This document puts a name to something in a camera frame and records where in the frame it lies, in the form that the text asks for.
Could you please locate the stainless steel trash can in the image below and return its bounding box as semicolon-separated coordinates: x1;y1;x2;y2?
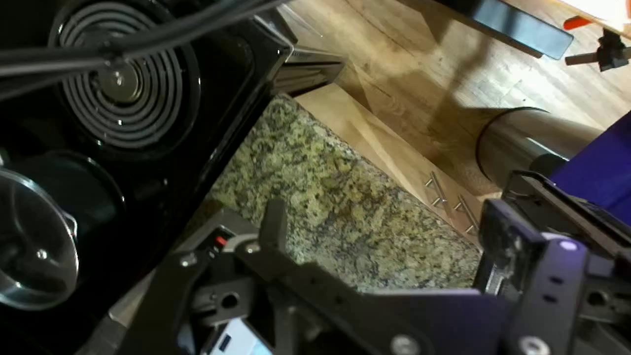
475;106;600;187

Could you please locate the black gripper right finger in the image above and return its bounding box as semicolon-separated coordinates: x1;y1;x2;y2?
475;201;631;355

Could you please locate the blue reusable tote bag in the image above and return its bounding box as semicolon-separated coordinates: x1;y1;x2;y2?
552;112;631;224

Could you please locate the black electric stove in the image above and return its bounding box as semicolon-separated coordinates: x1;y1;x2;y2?
0;0;347;355

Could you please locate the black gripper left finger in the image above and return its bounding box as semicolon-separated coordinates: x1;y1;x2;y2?
117;201;501;355

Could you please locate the black pot with glass lid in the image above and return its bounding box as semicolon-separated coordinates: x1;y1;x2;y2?
0;149;126;311

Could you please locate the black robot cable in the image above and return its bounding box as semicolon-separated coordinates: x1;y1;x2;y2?
0;0;292;100

